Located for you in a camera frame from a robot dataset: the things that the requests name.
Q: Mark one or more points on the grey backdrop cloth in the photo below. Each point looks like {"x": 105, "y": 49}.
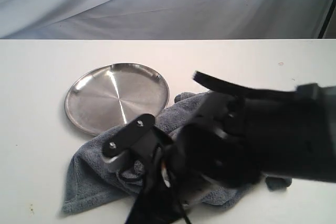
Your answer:
{"x": 161, "y": 19}

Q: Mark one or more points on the black stand pole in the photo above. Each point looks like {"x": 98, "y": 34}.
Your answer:
{"x": 326, "y": 21}

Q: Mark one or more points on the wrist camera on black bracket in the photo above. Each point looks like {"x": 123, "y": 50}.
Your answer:
{"x": 136, "y": 141}

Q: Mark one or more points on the round stainless steel plate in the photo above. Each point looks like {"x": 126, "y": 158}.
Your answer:
{"x": 114, "y": 95}

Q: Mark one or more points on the grey-blue fleece towel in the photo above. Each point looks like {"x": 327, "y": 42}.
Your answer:
{"x": 90, "y": 185}

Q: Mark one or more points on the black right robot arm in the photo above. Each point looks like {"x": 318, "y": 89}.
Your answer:
{"x": 291, "y": 134}

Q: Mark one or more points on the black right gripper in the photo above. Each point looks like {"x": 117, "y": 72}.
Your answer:
{"x": 208, "y": 151}

